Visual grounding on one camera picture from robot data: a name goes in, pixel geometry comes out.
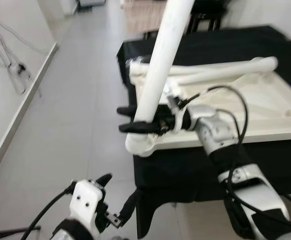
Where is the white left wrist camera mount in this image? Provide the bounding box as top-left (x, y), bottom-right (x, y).
top-left (69, 180), bottom-right (106, 233)

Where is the black wall cable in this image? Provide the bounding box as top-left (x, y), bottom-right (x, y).
top-left (0, 7), bottom-right (53, 96)

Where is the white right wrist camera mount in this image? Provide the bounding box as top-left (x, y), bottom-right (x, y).
top-left (163, 82), bottom-right (183, 108)

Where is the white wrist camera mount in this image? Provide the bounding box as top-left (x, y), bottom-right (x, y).
top-left (163, 82), bottom-right (183, 108)
top-left (69, 180), bottom-right (106, 233)

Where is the white plastic table top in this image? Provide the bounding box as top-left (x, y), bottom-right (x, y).
top-left (127, 65), bottom-right (291, 158)

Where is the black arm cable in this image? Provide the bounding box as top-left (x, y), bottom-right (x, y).
top-left (178, 85), bottom-right (291, 233)
top-left (20, 182), bottom-right (76, 240)

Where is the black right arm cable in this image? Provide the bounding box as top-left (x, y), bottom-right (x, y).
top-left (178, 85), bottom-right (291, 233)

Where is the black round stool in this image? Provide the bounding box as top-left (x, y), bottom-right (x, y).
top-left (185, 0), bottom-right (223, 33)

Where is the black tablecloth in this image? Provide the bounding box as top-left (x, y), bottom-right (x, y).
top-left (117, 25), bottom-right (291, 240)

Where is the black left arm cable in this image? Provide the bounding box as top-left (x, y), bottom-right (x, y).
top-left (20, 182), bottom-right (76, 240)

